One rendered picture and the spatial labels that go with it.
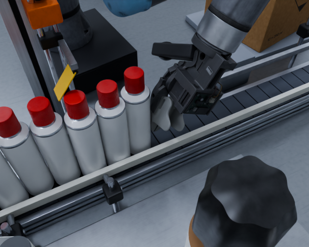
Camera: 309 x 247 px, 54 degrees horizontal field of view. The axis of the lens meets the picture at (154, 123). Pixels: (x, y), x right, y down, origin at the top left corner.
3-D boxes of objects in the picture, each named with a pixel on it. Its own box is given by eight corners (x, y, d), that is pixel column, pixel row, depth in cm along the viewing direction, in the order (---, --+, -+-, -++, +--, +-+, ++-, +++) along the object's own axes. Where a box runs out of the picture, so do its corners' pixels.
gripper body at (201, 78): (177, 116, 51) (216, 56, 45) (153, 86, 56) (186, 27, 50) (207, 118, 56) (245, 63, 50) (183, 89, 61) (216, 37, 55)
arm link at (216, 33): (199, 2, 48) (230, 15, 53) (185, 28, 50) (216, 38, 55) (227, 25, 43) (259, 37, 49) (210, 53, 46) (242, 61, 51)
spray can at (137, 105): (129, 159, 62) (121, 85, 47) (124, 140, 66) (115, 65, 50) (154, 153, 63) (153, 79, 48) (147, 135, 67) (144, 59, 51)
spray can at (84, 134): (81, 183, 59) (55, 111, 43) (81, 160, 62) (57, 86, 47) (108, 179, 59) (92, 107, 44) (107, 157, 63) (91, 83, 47)
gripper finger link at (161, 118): (151, 147, 57) (175, 110, 53) (138, 126, 61) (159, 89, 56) (164, 146, 59) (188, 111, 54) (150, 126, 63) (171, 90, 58)
